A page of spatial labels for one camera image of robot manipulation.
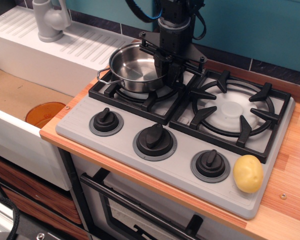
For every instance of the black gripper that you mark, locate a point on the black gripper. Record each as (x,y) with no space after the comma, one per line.
(173,50)

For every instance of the stainless steel pot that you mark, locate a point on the stainless steel pot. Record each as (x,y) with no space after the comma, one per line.
(132,69)

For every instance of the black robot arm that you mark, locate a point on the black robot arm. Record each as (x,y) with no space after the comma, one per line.
(178,10)

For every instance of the black middle stove knob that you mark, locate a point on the black middle stove knob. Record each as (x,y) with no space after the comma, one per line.
(155,143)

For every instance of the black stove knob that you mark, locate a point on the black stove knob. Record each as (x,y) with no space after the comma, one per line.
(155,143)
(210,166)
(106,123)

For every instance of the black left stove knob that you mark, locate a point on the black left stove knob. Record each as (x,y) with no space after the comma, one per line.
(106,123)

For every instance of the black right stove knob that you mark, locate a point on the black right stove knob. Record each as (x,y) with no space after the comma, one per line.
(210,166)

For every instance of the grey toy stove top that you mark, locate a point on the grey toy stove top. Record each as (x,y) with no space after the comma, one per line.
(175,170)

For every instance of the yellow potato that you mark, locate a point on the yellow potato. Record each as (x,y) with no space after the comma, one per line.
(248,174)

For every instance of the black left burner grate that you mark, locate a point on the black left burner grate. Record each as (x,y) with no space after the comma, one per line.
(157,106)

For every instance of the black burner grate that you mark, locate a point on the black burner grate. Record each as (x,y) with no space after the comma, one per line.
(157,106)
(234,114)

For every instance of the black right burner grate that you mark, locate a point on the black right burner grate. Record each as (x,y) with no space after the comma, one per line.
(234,114)

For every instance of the grey toy faucet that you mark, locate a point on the grey toy faucet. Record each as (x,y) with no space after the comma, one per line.
(50,22)

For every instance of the white toy sink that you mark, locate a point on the white toy sink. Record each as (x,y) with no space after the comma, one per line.
(33,72)

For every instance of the orange plastic sink drain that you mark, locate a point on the orange plastic sink drain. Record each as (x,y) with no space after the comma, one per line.
(41,114)

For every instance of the wooden drawer fronts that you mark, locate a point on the wooden drawer fronts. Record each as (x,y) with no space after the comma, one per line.
(41,200)

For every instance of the oven door with handle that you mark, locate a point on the oven door with handle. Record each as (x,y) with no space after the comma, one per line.
(129,211)

